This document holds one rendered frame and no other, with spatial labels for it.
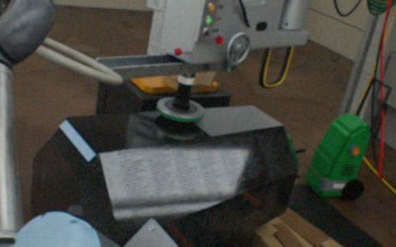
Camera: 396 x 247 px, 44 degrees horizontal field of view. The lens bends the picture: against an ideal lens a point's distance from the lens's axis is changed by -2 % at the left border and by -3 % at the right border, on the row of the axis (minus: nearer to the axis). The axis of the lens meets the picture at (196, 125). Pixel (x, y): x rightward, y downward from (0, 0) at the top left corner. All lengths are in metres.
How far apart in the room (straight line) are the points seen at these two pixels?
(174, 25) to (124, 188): 0.71
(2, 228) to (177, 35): 1.34
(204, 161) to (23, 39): 1.14
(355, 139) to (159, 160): 1.88
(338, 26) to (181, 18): 6.58
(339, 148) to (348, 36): 4.94
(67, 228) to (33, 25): 0.57
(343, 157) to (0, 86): 2.79
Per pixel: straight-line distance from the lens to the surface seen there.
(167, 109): 2.25
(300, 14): 2.63
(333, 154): 3.61
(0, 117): 1.15
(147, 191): 1.97
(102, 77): 1.64
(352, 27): 8.35
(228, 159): 2.23
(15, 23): 1.24
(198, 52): 2.10
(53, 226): 0.86
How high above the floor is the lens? 1.72
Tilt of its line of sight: 23 degrees down
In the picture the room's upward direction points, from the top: 11 degrees clockwise
